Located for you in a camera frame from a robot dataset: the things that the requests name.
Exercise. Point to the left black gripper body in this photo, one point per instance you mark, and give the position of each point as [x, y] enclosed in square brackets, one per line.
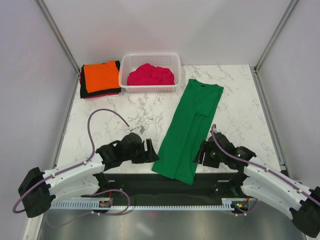
[138, 156]

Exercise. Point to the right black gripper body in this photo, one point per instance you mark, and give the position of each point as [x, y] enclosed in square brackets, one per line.
[213, 158]

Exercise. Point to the green t shirt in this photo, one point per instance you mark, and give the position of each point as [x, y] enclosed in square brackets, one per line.
[189, 127]

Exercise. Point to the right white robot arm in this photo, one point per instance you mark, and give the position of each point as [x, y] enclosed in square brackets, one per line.
[255, 178]

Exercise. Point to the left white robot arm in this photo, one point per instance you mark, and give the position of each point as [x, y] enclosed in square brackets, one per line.
[42, 189]

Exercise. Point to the magenta t shirt in basket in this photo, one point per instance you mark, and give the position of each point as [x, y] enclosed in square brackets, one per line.
[149, 75]

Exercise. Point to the orange folded t shirt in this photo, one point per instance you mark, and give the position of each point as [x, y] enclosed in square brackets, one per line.
[101, 76]

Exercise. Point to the white plastic basket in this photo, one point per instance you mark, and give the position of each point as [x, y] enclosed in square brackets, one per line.
[130, 62]

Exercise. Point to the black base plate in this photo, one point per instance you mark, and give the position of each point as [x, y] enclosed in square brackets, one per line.
[151, 190]

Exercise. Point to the white slotted cable duct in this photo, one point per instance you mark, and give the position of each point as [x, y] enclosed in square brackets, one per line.
[97, 205]

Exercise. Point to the aluminium front rail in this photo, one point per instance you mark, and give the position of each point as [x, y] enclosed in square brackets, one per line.
[300, 181]

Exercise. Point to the left aluminium frame post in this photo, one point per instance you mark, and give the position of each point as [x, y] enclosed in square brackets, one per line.
[57, 33]

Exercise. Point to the aluminium frame post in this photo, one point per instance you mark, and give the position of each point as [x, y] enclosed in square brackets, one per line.
[57, 33]
[276, 33]

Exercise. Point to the right aluminium frame post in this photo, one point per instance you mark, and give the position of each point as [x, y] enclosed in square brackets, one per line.
[276, 33]

